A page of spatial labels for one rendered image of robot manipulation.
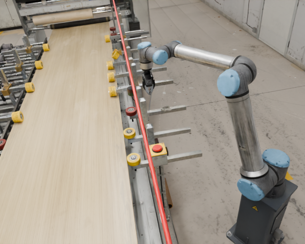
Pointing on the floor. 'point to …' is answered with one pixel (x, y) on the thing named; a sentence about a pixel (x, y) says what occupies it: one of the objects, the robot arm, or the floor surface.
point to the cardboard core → (168, 195)
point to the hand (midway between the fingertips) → (149, 93)
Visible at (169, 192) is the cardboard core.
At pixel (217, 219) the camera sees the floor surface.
